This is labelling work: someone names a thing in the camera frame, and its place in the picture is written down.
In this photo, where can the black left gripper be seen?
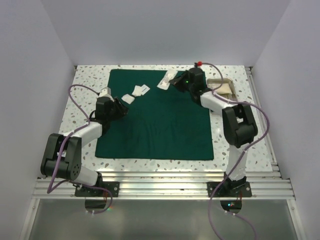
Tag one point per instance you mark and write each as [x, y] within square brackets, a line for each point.
[122, 110]

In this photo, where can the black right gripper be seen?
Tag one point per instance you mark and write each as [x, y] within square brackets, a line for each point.
[178, 81]

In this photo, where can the white printed sterile packet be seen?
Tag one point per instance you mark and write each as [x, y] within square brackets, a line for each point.
[164, 83]

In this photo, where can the white gauze pad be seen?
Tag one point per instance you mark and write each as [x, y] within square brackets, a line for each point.
[137, 91]
[128, 98]

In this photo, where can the beige packaged dressing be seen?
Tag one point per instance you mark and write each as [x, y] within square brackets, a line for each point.
[223, 89]

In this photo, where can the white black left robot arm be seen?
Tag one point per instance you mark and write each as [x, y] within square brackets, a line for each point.
[62, 158]

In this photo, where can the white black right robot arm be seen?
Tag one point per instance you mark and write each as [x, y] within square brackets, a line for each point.
[239, 126]

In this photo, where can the green surgical drape cloth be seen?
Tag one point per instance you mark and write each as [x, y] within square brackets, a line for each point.
[161, 124]

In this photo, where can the stainless steel tray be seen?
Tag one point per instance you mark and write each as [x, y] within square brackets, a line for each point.
[233, 96]

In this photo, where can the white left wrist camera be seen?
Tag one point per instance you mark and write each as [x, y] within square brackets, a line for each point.
[105, 92]

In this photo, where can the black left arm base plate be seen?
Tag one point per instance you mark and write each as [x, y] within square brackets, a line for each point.
[106, 188]

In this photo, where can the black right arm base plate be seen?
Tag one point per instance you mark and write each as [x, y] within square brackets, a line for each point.
[225, 191]

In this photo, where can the aluminium extrusion frame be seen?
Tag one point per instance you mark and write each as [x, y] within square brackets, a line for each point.
[150, 180]

